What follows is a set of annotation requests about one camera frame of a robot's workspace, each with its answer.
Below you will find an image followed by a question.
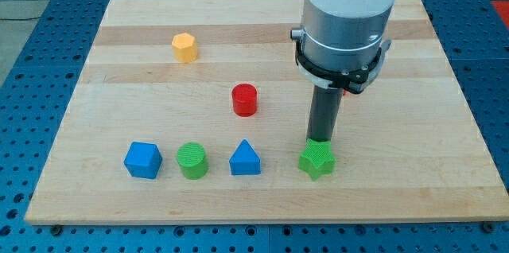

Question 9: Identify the green star block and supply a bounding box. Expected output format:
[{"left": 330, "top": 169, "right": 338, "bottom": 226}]
[{"left": 298, "top": 138, "right": 336, "bottom": 181}]

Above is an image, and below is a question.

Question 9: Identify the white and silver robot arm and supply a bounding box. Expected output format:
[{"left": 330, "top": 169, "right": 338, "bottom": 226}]
[{"left": 290, "top": 0, "right": 394, "bottom": 94}]

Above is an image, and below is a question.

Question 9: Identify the red cylinder block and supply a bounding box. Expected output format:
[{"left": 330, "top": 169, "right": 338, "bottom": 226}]
[{"left": 231, "top": 84, "right": 258, "bottom": 117}]

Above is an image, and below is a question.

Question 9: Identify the blue triangle block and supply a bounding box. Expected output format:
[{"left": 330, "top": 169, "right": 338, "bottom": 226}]
[{"left": 229, "top": 139, "right": 262, "bottom": 175}]

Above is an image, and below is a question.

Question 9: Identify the wooden board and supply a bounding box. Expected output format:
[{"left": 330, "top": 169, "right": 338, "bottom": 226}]
[{"left": 25, "top": 0, "right": 508, "bottom": 225}]

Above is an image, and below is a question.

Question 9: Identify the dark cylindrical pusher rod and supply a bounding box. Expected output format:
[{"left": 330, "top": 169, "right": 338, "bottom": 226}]
[{"left": 306, "top": 86, "right": 344, "bottom": 142}]

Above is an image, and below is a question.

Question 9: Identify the green cylinder block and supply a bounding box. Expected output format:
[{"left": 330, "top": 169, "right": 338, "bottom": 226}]
[{"left": 177, "top": 142, "right": 208, "bottom": 180}]

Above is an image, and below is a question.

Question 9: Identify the yellow hexagon block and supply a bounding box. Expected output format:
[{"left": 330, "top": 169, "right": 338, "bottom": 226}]
[{"left": 172, "top": 33, "right": 198, "bottom": 63}]

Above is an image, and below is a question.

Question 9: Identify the blue cube block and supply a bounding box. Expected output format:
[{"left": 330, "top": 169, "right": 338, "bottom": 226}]
[{"left": 123, "top": 142, "right": 162, "bottom": 179}]

